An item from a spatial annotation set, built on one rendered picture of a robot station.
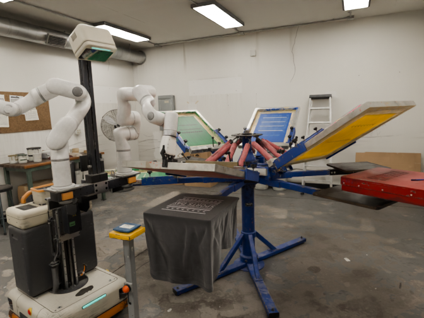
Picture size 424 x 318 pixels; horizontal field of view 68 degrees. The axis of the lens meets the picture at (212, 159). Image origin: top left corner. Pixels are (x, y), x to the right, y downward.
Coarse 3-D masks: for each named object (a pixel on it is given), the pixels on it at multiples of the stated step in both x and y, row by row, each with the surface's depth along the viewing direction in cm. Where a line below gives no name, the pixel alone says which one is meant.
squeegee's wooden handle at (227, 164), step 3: (186, 162) 229; (189, 162) 228; (192, 162) 227; (195, 162) 226; (198, 162) 225; (201, 162) 224; (204, 162) 223; (207, 162) 222; (210, 162) 221; (213, 162) 220; (216, 162) 219; (219, 162) 219; (222, 162) 218; (225, 162) 217; (228, 162) 216; (231, 162) 215; (234, 162) 214; (237, 162) 214; (222, 165) 217; (225, 165) 216; (228, 165) 215; (231, 165) 215; (234, 165) 214; (237, 165) 213
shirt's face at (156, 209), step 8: (168, 200) 211; (176, 200) 211; (224, 200) 207; (232, 200) 206; (152, 208) 194; (160, 208) 194; (216, 208) 190; (224, 208) 189; (184, 216) 177; (192, 216) 177; (200, 216) 176; (208, 216) 176
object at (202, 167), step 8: (128, 160) 178; (136, 168) 190; (152, 168) 175; (160, 168) 169; (168, 168) 167; (176, 168) 165; (184, 168) 163; (192, 168) 161; (200, 168) 159; (208, 168) 157; (216, 168) 158; (224, 168) 167; (232, 168) 179; (240, 176) 193
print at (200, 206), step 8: (184, 200) 210; (192, 200) 209; (200, 200) 209; (208, 200) 208; (216, 200) 207; (168, 208) 193; (176, 208) 193; (184, 208) 192; (192, 208) 192; (200, 208) 191; (208, 208) 190
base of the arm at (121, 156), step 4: (116, 152) 209; (120, 152) 207; (124, 152) 207; (128, 152) 209; (120, 156) 207; (124, 156) 208; (128, 156) 209; (120, 160) 208; (120, 164) 208; (116, 168) 216; (120, 168) 209; (124, 168) 209; (128, 168) 210; (116, 172) 212; (120, 172) 209; (124, 172) 209; (128, 172) 210; (132, 172) 211
